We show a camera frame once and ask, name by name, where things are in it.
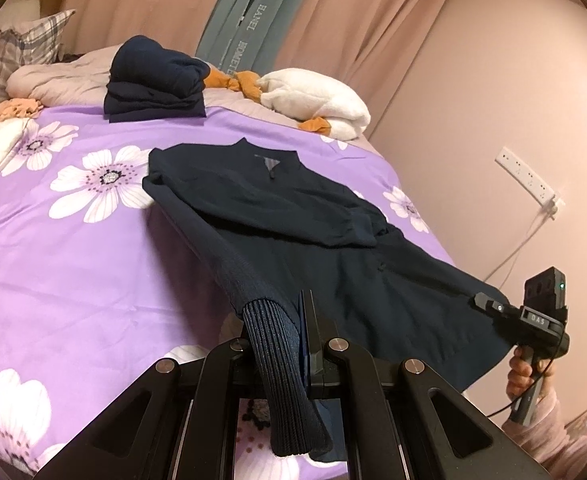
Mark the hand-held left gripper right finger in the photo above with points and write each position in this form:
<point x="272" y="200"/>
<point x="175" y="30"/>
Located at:
<point x="373" y="410"/>

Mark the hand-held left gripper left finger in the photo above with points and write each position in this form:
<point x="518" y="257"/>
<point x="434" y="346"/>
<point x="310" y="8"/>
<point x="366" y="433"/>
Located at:
<point x="173" y="410"/>

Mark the pink curtain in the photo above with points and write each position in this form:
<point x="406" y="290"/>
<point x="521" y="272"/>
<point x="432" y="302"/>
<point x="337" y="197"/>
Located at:
<point x="363" y="25"/>
<point x="148" y="0"/>

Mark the person's right hand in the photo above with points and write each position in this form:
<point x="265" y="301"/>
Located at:
<point x="518" y="379"/>

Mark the white goose plush toy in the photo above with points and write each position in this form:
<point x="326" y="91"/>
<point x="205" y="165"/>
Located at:
<point x="318" y="97"/>

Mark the purple floral bed sheet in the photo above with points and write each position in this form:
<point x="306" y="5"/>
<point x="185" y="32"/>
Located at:
<point x="73" y="270"/>

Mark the stack of folded navy clothes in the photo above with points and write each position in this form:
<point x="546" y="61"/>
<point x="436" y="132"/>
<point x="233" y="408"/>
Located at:
<point x="153" y="82"/>

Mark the white wall power strip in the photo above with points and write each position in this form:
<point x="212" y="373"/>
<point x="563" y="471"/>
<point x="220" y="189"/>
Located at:
<point x="528" y="180"/>

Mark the peach cloth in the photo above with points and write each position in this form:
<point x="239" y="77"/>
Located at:
<point x="18" y="109"/>

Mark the grey-pink quilt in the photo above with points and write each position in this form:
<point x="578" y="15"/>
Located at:
<point x="58" y="80"/>

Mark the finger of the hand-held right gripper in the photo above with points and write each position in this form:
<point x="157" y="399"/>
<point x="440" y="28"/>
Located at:
<point x="496" y="309"/>

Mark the person's right forearm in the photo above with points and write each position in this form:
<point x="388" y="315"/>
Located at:
<point x="546" y="440"/>

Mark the grey-green lettered curtain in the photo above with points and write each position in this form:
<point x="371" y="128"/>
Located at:
<point x="248" y="20"/>

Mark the navy zip jacket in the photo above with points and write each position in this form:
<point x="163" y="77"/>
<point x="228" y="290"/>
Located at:
<point x="283" y="210"/>

